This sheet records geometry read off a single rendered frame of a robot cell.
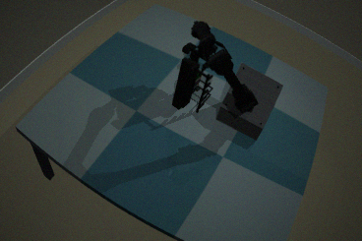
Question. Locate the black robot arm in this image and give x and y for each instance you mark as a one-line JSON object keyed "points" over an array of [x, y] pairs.
{"points": [[221, 63]]}

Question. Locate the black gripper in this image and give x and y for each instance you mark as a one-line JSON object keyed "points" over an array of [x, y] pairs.
{"points": [[196, 54]]}

